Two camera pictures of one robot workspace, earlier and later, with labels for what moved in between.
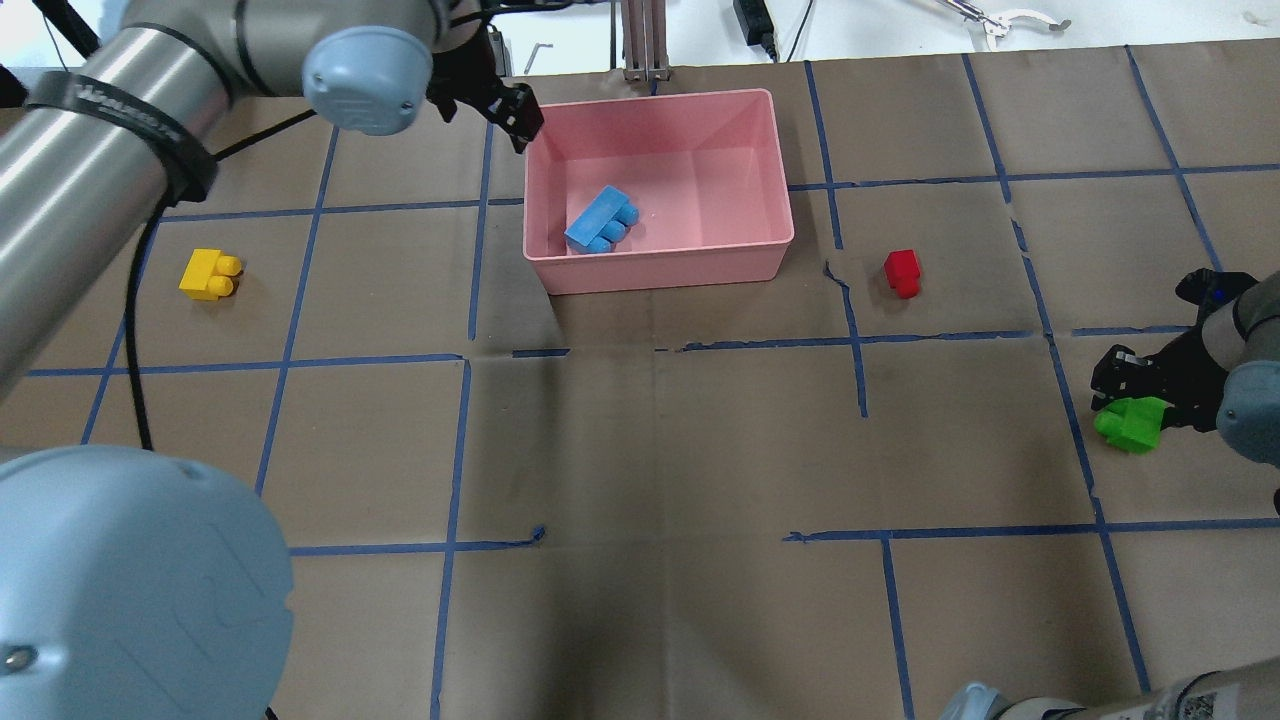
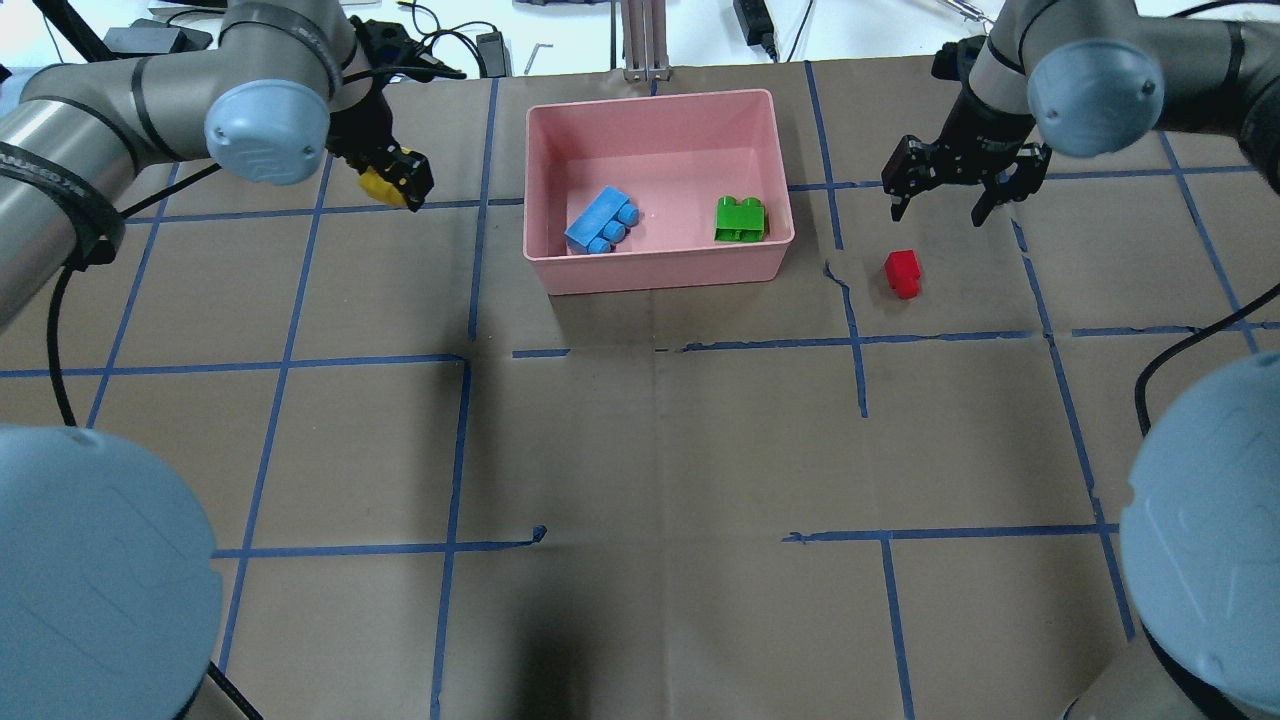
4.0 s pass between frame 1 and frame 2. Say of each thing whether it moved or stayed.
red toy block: stayed
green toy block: moved
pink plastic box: stayed
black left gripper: moved
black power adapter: stayed
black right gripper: moved
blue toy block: stayed
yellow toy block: moved
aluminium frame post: stayed
